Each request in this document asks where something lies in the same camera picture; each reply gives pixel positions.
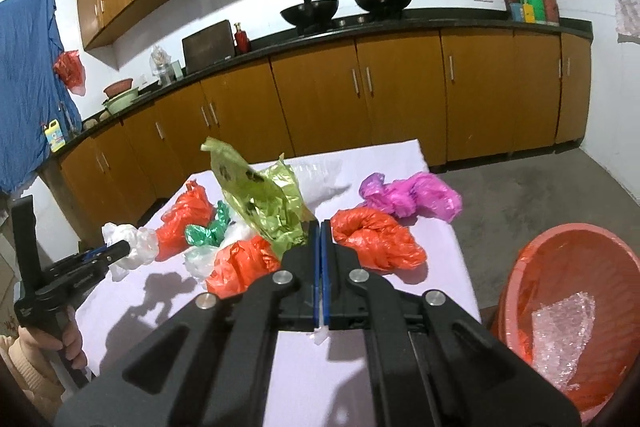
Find red bottle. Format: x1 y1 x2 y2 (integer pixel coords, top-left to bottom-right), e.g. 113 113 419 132
233 23 251 54

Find light green plastic bag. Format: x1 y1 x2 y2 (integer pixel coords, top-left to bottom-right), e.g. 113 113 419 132
201 137 307 258

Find red plastic basin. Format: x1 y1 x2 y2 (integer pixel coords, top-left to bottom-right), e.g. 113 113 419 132
490 223 640 415

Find clear plastic bag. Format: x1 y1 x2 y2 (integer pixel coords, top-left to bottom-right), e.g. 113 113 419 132
287 159 351 212

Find black open wok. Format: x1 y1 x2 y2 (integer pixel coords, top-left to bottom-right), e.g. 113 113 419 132
280 0 338 36

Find blue hanging cloth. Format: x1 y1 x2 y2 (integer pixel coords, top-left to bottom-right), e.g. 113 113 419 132
0 0 83 192

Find person's left hand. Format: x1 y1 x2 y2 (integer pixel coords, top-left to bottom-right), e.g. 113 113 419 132
60 314 88 370

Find black kitchen countertop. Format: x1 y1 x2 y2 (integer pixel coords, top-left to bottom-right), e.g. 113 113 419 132
50 7 593 158

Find red hanging plastic bag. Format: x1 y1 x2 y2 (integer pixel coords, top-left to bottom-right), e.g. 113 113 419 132
53 50 85 88

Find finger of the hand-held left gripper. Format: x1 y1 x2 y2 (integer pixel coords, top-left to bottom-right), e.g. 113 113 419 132
75 241 132 264

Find yellow detergent bottle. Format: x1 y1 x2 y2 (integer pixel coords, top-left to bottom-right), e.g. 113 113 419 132
44 119 65 152

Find gas stove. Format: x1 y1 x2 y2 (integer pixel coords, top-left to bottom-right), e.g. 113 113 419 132
300 9 401 35

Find wooden base cabinets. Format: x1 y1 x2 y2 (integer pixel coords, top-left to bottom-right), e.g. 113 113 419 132
60 27 593 228

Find person's left forearm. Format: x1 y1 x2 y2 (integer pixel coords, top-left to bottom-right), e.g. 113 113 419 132
0 324 68 423

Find brown red basin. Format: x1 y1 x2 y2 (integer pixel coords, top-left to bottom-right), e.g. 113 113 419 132
103 78 135 98

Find colourful stacked packages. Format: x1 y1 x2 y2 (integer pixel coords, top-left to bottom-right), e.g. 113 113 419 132
502 0 560 25

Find pink plastic bag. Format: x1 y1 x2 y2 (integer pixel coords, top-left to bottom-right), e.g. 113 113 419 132
359 173 463 222

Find bubble wrap sheet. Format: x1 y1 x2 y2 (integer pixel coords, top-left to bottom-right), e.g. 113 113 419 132
531 292 597 392

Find dark wooden cutting board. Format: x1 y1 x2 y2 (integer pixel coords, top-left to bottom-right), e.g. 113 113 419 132
181 20 236 75

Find translucent white plastic bag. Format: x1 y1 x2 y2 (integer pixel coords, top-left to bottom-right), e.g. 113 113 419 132
184 222 266 280

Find small dark green plastic bag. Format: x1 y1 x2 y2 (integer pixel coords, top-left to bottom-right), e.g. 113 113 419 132
184 202 232 248

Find clear bag with jars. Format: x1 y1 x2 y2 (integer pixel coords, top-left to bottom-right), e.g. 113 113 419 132
150 46 176 84

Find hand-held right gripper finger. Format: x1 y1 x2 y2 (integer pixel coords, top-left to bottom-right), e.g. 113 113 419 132
52 221 321 427
320 219 583 427

